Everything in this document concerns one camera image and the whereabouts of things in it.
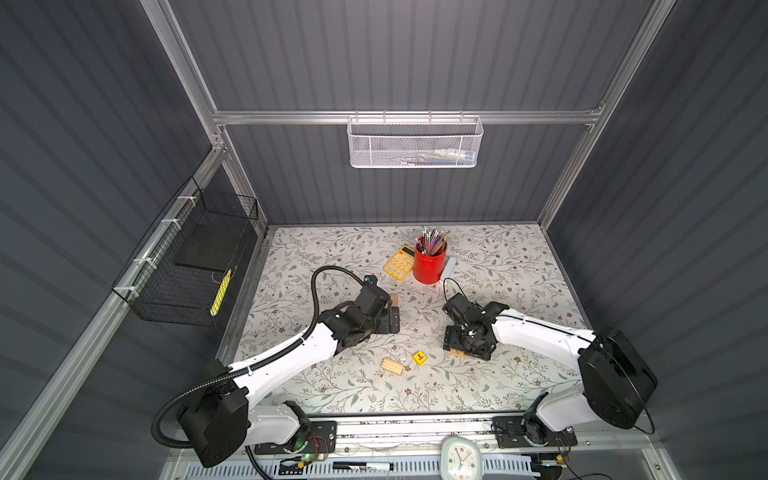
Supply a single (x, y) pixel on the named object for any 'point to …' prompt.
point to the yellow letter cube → (420, 358)
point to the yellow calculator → (402, 263)
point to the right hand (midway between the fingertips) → (459, 350)
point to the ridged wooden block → (392, 366)
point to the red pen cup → (429, 269)
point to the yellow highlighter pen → (220, 292)
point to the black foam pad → (209, 245)
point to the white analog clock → (461, 459)
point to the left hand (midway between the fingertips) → (386, 315)
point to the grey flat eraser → (449, 268)
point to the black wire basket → (182, 271)
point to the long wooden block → (394, 300)
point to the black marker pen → (363, 465)
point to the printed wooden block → (456, 353)
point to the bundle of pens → (432, 243)
